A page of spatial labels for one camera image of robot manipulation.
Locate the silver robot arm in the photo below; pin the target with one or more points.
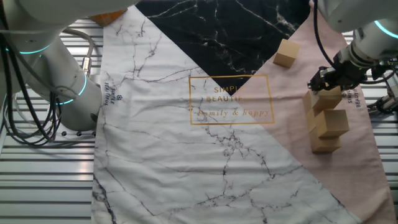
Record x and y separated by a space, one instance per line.
31 62

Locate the silver side camera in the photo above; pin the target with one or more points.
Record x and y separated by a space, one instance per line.
393 87

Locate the silver camera mount bracket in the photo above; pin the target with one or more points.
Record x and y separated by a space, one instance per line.
371 109

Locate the brown cardboard box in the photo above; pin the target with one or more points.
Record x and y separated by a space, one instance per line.
107 17

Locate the marble pattern table cloth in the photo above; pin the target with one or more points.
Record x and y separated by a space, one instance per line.
171 155

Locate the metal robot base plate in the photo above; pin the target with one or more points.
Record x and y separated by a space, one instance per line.
71 134

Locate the light wooden cube block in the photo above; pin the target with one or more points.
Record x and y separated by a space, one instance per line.
332 124
307 101
325 145
311 121
286 53
326 99

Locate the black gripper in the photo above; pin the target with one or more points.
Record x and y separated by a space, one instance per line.
346 71

